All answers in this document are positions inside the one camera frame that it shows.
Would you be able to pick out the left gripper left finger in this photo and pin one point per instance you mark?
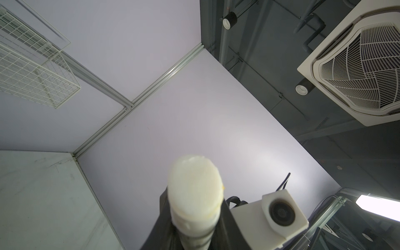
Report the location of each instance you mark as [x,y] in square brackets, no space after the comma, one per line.
[164,235]

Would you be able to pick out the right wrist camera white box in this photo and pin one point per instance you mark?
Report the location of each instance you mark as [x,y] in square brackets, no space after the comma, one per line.
[269,223]

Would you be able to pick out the fluorescent ceiling light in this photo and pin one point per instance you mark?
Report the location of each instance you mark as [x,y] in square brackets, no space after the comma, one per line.
[381,206]

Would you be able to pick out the ceiling air conditioner unit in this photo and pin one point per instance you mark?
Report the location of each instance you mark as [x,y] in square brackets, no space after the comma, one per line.
[358,64]

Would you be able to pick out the white wire wall basket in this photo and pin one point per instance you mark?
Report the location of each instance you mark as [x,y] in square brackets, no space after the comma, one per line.
[32,67]

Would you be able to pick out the white glue stick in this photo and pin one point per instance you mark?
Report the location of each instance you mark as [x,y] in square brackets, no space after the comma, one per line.
[195,193]

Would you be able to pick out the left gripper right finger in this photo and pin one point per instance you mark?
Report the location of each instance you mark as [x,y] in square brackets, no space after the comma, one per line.
[227,235]

